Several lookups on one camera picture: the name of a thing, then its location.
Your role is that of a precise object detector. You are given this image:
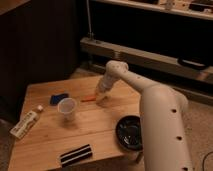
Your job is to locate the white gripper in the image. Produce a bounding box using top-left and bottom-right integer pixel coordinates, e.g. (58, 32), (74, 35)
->
(95, 84), (109, 102)

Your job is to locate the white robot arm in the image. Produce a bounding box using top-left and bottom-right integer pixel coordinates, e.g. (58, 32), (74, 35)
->
(96, 60), (193, 171)

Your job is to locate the long grey case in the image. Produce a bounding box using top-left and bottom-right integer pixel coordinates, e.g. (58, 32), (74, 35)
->
(80, 37), (213, 84)

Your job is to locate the clear plastic cup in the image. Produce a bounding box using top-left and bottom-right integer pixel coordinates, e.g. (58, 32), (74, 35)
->
(57, 98), (77, 121)

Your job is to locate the blue crumpled cloth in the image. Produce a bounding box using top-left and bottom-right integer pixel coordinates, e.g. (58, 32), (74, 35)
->
(50, 93), (69, 106)

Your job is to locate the black bowl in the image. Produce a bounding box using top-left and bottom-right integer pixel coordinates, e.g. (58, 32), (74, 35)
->
(115, 115), (143, 151)

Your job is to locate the metal pole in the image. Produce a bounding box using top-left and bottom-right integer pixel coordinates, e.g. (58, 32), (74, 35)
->
(86, 0), (94, 40)

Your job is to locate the wooden table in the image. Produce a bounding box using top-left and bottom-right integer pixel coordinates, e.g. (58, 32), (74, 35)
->
(8, 76), (140, 171)

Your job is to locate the black white striped block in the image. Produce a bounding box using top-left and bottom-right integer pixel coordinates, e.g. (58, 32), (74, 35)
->
(60, 144), (93, 167)

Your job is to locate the white tube bottle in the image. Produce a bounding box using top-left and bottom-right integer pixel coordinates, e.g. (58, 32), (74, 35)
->
(10, 105), (44, 140)

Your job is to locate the wooden shelf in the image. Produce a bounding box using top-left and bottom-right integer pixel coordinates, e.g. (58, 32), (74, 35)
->
(93, 0), (213, 21)

